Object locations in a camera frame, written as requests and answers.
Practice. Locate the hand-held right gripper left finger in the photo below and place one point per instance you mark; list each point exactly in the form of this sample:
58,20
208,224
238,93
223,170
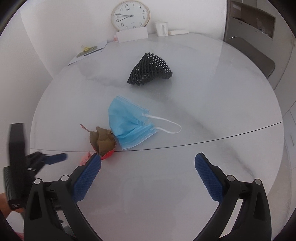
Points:
86,180

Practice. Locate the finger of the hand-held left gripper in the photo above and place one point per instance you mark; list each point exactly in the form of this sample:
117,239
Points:
57,157

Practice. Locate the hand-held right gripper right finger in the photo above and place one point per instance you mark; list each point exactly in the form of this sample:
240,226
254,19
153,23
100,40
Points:
209,180

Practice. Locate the brown paper wrapper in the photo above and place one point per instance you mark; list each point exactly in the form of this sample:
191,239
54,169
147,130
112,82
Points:
101,141

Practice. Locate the blue face mask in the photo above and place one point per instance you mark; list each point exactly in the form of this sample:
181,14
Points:
127,122

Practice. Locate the person's left hand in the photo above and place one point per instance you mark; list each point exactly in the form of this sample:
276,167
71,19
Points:
4,204

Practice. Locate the green ruler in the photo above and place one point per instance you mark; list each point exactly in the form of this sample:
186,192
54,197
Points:
80,54

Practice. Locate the white paper sheet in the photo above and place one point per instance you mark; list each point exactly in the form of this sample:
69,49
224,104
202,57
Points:
101,45

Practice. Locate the black foam net sleeve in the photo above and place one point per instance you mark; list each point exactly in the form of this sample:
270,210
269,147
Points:
150,69

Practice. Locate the white jar red label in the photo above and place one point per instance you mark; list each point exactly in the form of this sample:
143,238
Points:
115,38

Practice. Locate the white card box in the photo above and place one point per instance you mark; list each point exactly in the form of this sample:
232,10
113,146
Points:
131,34

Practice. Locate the white rectangular block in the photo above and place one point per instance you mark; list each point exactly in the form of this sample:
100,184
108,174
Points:
178,32

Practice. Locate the white mug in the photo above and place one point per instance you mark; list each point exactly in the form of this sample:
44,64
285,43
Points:
161,29

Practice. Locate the round wall clock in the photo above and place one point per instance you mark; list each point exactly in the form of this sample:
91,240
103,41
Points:
138,11

